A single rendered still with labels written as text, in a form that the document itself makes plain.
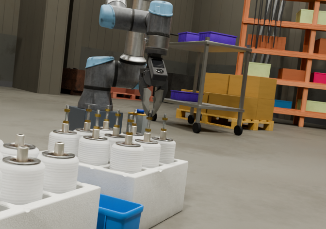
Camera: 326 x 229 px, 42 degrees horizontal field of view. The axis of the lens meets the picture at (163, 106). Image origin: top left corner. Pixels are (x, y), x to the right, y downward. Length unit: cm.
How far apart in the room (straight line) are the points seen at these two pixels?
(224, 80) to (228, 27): 528
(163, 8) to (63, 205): 70
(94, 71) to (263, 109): 400
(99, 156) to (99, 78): 58
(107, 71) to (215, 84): 424
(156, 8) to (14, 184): 73
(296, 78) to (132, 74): 592
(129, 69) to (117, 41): 892
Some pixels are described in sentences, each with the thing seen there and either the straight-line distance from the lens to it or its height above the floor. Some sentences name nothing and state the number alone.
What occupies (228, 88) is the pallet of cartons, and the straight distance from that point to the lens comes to 582.
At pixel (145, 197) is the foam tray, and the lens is 127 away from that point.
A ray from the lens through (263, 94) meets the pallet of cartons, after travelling 558.
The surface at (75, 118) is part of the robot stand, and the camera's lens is 183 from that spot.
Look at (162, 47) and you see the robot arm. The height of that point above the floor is 55.
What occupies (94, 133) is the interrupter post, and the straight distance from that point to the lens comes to 133.
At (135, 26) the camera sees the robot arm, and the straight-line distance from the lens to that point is 145.
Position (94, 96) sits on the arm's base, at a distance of 181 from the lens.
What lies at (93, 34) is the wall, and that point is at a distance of 1043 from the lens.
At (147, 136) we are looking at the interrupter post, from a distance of 137.
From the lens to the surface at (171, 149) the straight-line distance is 146.
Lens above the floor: 44
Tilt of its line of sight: 3 degrees down
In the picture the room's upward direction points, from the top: 7 degrees clockwise
